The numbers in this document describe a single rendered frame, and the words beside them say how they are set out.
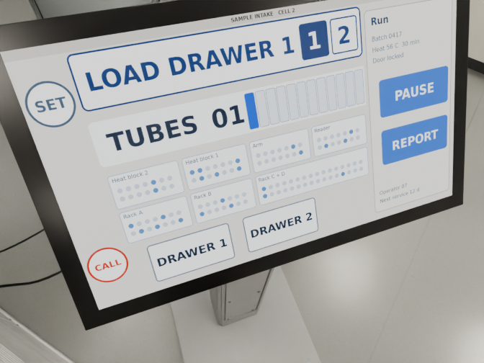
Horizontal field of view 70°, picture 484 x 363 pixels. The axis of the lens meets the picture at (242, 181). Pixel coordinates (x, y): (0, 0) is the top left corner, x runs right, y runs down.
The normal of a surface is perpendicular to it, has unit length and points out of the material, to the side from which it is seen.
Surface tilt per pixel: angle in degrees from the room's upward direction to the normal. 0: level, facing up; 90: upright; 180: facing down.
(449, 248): 0
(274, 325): 3
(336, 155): 50
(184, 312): 5
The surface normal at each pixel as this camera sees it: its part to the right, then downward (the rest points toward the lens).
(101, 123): 0.29, 0.27
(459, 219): 0.05, -0.54
